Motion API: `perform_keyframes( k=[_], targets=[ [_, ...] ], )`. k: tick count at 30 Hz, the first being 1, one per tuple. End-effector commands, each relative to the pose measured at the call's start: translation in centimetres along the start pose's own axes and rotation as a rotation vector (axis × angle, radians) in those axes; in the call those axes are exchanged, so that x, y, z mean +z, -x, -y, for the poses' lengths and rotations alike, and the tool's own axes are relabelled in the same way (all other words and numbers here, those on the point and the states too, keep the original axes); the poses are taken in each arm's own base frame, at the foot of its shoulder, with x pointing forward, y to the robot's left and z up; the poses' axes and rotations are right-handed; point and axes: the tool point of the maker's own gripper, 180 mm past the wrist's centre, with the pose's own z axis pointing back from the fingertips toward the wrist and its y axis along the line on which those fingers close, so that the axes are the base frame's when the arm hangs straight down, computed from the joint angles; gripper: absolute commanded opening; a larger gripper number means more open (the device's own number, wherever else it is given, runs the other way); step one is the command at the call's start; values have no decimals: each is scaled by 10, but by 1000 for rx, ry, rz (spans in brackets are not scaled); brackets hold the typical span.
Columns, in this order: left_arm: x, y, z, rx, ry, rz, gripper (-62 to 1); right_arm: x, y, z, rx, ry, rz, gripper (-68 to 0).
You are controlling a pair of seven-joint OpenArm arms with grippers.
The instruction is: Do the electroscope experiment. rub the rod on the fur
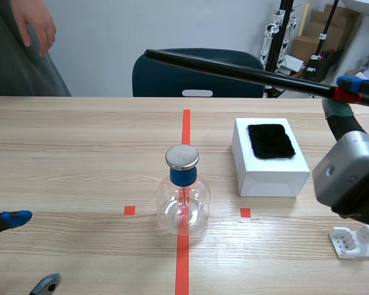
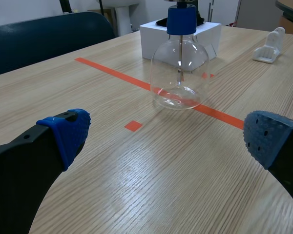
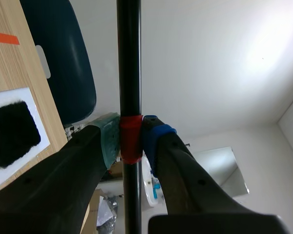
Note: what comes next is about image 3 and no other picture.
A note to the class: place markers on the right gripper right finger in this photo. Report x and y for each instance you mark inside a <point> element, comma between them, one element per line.
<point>185,175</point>

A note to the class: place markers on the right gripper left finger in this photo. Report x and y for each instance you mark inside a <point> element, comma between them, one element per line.
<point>63,180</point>

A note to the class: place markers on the long black rod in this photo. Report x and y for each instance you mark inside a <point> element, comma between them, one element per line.
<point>130,97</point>

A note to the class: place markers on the patch of black fur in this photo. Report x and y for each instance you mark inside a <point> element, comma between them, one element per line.
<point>11,134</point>

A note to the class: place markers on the white wash basin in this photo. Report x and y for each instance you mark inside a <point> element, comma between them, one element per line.
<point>150,187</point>

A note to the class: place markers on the brown cardboard box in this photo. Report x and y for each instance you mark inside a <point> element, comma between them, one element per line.
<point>95,207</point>

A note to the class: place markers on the white box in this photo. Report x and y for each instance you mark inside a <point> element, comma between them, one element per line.
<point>39,117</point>

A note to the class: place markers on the dark blue chair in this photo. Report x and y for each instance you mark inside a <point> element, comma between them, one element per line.
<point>63,61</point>

